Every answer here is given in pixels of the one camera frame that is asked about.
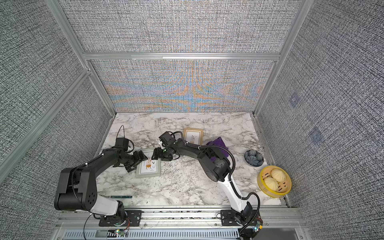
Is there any grey green picture frame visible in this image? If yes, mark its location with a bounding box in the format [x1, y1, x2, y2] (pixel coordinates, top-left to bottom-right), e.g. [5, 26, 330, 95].
[136, 149, 162, 179]

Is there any light wooden picture frame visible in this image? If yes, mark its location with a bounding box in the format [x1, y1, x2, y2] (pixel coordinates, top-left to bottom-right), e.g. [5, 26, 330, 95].
[183, 128, 204, 145]

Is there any purple cloth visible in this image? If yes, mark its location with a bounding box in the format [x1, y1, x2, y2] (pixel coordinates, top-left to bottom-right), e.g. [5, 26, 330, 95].
[206, 137, 229, 158]

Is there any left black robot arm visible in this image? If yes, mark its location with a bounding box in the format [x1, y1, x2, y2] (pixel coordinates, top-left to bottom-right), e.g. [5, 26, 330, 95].
[54, 148, 147, 226]

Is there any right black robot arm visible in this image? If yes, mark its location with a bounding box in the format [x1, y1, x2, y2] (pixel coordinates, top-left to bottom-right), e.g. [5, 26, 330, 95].
[152, 132, 254, 226]

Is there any bowl of grey stones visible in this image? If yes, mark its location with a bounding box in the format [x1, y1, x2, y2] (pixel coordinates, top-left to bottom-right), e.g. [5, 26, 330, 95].
[244, 150, 264, 167]

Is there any steamed bun lower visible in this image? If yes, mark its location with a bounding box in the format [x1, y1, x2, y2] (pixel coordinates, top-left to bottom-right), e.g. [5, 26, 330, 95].
[264, 177, 279, 192]

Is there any steamed bun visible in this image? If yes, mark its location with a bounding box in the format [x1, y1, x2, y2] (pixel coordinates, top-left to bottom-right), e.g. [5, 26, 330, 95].
[271, 169, 287, 183]
[264, 177, 279, 192]

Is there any steamed bun upper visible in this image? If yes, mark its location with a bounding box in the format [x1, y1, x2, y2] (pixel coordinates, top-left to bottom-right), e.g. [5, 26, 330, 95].
[271, 169, 287, 183]

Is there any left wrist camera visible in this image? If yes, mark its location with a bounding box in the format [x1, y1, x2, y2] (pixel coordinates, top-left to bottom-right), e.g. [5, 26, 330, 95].
[115, 137, 130, 152]

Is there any green handled fork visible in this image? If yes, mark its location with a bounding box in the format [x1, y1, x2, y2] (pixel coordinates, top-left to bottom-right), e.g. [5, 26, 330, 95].
[109, 196, 133, 199]

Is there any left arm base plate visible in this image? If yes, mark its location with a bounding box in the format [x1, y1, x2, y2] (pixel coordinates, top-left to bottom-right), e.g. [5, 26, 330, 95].
[99, 210, 143, 227]

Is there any aluminium front rail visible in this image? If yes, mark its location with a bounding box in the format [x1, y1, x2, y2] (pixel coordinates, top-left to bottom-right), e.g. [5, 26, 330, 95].
[54, 206, 309, 231]

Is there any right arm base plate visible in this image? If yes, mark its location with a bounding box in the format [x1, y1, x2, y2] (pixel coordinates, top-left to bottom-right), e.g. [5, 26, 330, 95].
[220, 210, 263, 226]

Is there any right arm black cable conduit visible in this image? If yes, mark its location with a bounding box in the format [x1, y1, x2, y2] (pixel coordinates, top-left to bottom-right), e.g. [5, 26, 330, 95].
[167, 130, 261, 235]

